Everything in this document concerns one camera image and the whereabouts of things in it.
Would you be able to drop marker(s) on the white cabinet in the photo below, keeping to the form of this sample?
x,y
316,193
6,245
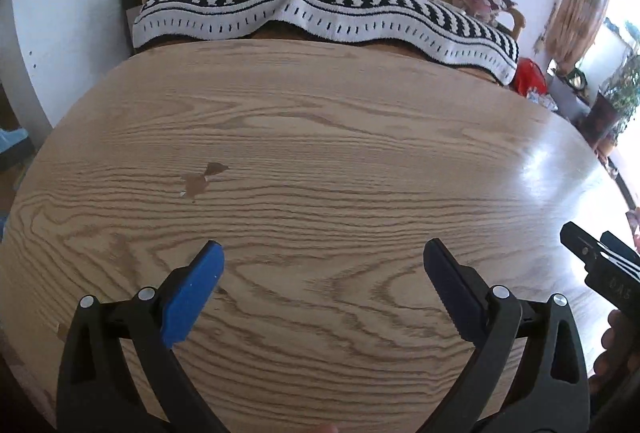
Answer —
x,y
53,52

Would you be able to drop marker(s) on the person right hand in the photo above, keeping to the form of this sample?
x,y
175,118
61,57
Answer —
x,y
620,329

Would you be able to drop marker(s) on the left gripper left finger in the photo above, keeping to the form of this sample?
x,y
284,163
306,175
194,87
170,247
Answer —
x,y
96,392

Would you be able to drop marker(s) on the potted green plant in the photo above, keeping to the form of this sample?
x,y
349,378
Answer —
x,y
615,105

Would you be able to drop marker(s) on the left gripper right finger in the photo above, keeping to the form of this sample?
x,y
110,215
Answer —
x,y
527,372

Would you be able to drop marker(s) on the red plastic bag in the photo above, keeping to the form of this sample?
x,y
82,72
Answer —
x,y
529,78

